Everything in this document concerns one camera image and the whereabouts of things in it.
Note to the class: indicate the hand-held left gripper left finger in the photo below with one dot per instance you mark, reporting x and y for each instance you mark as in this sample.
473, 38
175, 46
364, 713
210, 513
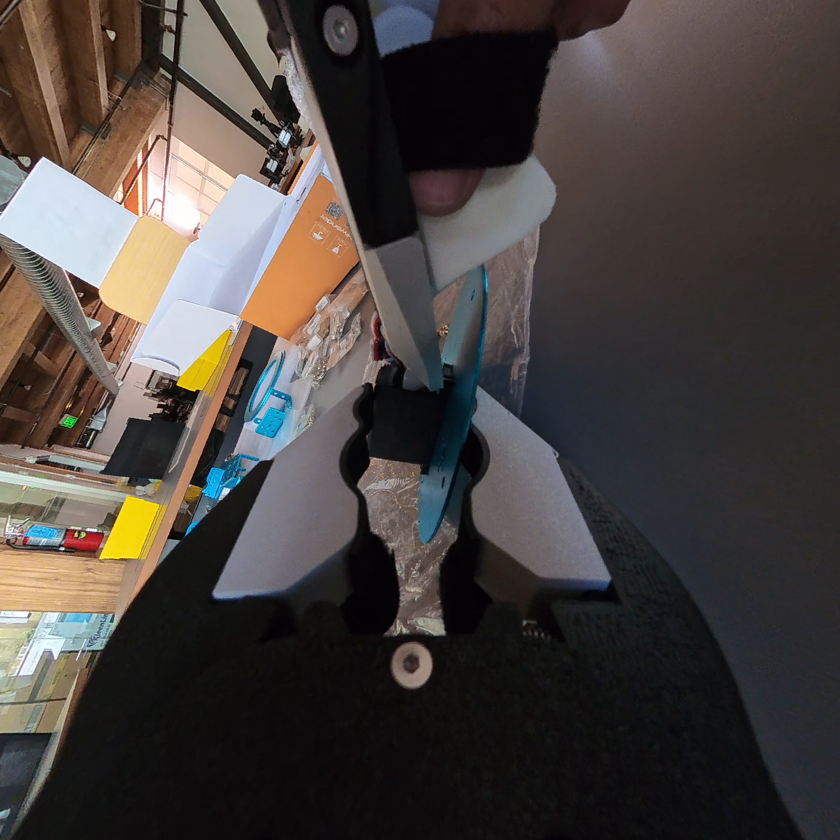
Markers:
295, 518

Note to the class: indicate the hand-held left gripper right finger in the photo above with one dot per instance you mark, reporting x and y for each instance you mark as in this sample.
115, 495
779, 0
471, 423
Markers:
538, 518

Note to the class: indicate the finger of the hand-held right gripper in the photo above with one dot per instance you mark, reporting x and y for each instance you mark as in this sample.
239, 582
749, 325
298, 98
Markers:
410, 308

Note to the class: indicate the blue round metal plate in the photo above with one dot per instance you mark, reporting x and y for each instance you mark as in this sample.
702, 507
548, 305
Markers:
459, 407

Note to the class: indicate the black servo motor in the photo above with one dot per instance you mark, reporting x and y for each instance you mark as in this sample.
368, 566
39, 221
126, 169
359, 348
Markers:
400, 426

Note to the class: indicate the dark grey desk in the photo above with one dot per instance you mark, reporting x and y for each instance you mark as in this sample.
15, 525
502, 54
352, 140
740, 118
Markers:
689, 328

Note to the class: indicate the person's right hand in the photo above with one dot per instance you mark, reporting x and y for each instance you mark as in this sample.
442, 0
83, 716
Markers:
446, 193

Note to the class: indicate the pile of clear hardware bags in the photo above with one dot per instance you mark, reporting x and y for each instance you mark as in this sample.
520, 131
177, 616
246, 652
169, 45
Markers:
328, 334

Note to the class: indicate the white foam sheet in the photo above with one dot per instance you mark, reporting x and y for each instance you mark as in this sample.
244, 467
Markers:
295, 413

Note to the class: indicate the clear plastic bag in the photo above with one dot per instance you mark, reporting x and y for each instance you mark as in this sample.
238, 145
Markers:
518, 295

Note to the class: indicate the wooden top table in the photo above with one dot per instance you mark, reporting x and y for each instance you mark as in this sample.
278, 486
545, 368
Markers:
197, 459

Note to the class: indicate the orange cardboard box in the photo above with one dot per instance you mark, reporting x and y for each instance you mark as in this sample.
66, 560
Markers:
302, 262

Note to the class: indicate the yellow flat board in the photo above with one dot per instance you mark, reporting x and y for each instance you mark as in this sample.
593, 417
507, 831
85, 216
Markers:
131, 528

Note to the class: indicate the yellow box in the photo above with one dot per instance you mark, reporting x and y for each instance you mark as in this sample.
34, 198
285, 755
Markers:
207, 364

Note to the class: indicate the red fire extinguisher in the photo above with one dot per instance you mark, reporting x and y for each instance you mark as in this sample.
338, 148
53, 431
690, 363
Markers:
59, 538

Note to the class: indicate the yellow white curved panel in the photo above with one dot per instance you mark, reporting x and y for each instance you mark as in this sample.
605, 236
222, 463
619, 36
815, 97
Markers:
79, 223

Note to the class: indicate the black camera on tripod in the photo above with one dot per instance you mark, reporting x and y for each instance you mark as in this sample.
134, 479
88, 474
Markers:
282, 144

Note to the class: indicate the blue bracket cluster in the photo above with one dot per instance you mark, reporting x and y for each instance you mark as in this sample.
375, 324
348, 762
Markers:
226, 476

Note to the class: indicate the blue metal U bracket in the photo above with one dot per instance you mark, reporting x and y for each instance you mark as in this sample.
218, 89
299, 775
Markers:
272, 420

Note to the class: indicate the silver spiral air duct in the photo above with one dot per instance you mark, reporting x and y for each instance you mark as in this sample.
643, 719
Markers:
59, 308

